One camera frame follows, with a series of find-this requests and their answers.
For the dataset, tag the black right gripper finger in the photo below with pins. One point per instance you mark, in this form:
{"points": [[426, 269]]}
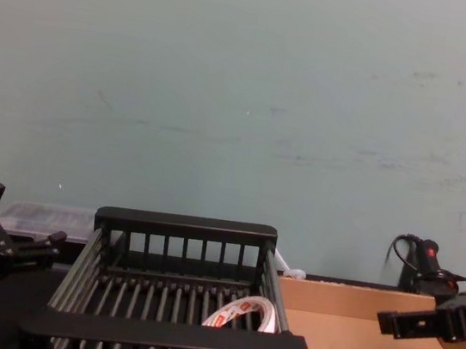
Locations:
{"points": [[411, 324]]}

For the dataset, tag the white tape roll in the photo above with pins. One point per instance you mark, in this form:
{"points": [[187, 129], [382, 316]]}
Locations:
{"points": [[249, 309]]}

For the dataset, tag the clear plastic case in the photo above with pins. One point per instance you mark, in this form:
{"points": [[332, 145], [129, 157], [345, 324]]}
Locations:
{"points": [[44, 219]]}

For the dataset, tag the black table cloth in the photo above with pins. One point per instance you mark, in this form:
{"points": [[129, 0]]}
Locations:
{"points": [[0, 315]]}

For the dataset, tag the black rack with steel bars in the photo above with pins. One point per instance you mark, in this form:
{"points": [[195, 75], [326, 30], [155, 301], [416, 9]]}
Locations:
{"points": [[171, 335]]}

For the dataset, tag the plain pale wall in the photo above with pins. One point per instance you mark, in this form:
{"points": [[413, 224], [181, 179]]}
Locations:
{"points": [[243, 98]]}

